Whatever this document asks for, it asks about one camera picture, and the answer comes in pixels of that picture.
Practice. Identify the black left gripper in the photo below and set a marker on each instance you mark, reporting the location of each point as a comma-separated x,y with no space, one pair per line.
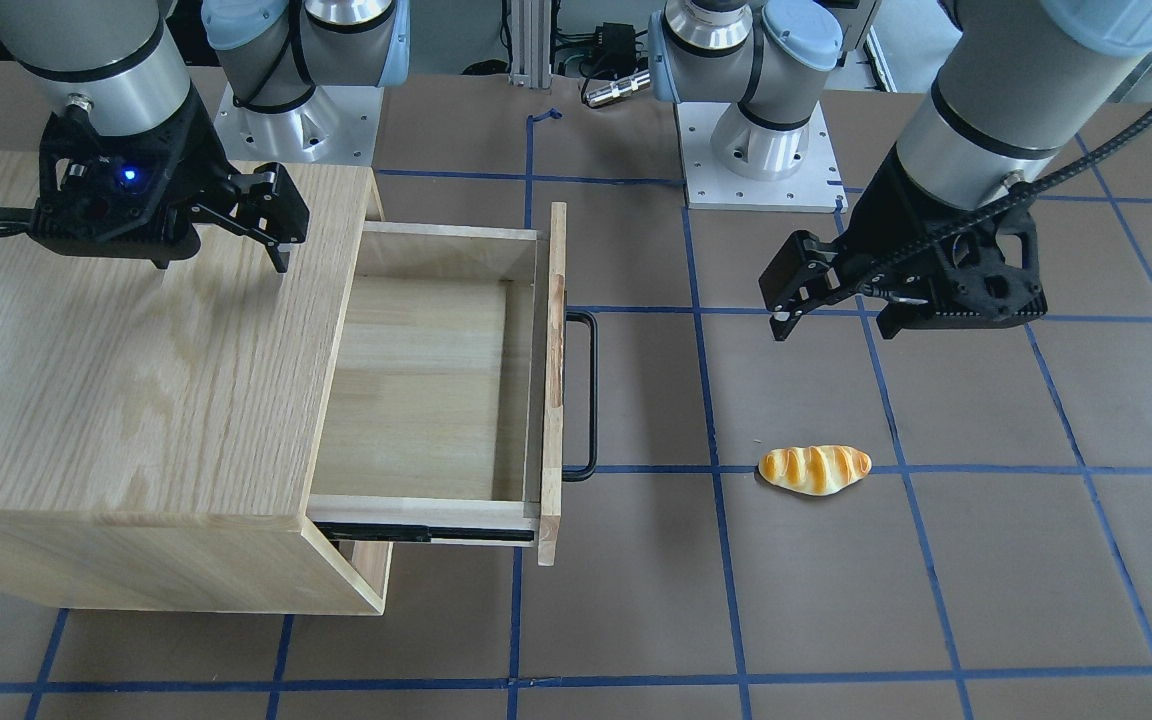
881,215

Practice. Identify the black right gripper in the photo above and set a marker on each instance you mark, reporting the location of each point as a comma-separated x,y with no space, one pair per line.
198,147

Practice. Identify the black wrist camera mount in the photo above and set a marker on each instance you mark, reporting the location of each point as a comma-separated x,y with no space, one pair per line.
102,196
986,277

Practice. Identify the aluminium frame post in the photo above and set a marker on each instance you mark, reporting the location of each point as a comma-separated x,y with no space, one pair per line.
530,43

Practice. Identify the toy bread roll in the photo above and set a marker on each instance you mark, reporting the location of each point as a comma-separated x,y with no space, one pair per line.
817,471

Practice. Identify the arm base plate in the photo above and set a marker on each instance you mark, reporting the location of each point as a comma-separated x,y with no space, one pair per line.
337,126
732,164

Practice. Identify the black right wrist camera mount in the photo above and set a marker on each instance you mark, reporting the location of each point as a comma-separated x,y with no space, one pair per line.
102,196

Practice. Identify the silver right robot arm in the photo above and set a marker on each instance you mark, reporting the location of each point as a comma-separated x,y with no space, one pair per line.
120,57

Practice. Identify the black drawer slide rail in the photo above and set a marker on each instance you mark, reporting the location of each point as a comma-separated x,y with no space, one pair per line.
406,533

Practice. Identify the wooden drawer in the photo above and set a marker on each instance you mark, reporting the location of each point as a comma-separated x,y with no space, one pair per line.
447,404

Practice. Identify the silver cylindrical connector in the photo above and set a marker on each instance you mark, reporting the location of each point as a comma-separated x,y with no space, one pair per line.
617,90

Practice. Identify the light wooden drawer cabinet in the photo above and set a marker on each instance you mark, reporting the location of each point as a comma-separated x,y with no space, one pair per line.
159,430

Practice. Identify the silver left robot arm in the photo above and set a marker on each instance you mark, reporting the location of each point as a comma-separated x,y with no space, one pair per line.
943,233

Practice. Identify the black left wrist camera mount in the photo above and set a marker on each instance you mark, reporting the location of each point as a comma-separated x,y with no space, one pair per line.
986,277

